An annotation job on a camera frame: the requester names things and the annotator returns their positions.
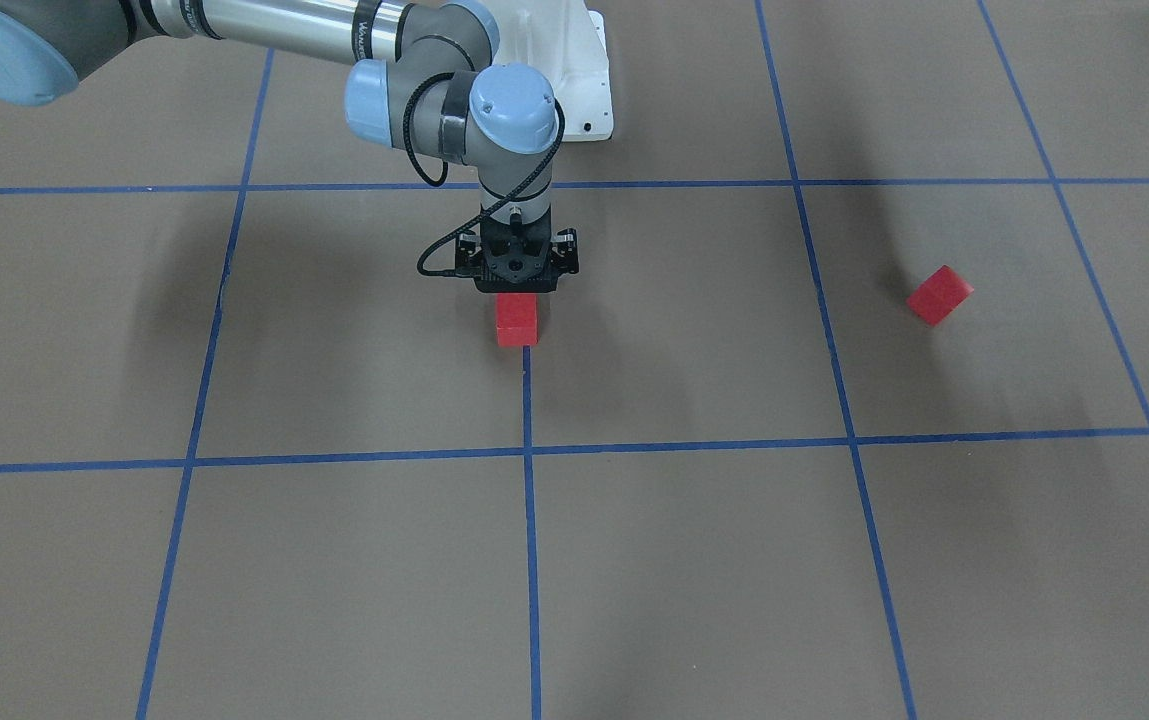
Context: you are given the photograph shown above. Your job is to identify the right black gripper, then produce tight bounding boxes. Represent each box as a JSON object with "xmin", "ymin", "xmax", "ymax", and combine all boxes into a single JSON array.
[{"xmin": 452, "ymin": 222, "xmax": 580, "ymax": 293}]

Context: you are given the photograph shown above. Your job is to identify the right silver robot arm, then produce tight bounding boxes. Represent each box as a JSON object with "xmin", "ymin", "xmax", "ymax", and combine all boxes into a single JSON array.
[{"xmin": 0, "ymin": 1, "xmax": 580, "ymax": 293}]

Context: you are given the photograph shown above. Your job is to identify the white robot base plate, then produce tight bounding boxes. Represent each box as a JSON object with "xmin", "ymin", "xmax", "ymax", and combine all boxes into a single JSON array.
[{"xmin": 486, "ymin": 1, "xmax": 615, "ymax": 142}]

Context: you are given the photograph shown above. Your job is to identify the red block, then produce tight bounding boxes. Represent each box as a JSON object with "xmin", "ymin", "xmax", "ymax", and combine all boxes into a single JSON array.
[
  {"xmin": 907, "ymin": 265, "xmax": 976, "ymax": 327},
  {"xmin": 495, "ymin": 293, "xmax": 539, "ymax": 348}
]

